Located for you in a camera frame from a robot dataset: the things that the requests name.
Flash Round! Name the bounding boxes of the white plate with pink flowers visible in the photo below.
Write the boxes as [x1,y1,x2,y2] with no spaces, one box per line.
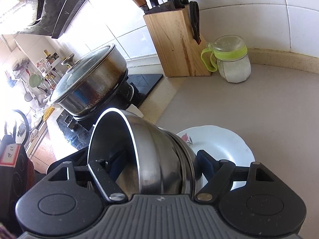
[175,125,256,192]

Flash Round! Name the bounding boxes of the steel cooking pot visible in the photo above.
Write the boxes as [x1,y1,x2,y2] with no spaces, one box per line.
[48,44,128,116]

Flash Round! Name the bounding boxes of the black gas stove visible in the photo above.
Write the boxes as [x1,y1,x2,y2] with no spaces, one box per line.
[56,73,164,140]

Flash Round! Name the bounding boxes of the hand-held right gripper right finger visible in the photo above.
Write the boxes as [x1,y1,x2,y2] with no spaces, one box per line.
[196,149,282,203]

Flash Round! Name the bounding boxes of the glass jar with green lid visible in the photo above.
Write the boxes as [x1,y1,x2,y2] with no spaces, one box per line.
[201,35,251,83]

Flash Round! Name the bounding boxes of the black range hood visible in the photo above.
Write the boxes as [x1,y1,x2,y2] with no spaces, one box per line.
[0,0,101,39]

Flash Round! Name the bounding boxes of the white towel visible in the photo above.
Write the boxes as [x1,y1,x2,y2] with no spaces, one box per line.
[125,104,145,119]

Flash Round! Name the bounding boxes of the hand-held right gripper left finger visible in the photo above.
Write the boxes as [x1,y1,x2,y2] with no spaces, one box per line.
[47,150,130,203]

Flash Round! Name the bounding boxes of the black kitchen scissors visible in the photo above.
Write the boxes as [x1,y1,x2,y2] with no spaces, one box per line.
[188,1,201,44]

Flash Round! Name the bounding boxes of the wooden knife block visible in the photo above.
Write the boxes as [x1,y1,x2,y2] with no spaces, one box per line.
[143,4,213,78]

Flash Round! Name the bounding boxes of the cluttered kitchen shelf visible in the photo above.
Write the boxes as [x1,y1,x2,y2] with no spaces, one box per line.
[5,49,75,110]

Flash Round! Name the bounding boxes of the small steel bowl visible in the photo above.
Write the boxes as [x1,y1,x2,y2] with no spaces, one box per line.
[87,108,182,198]

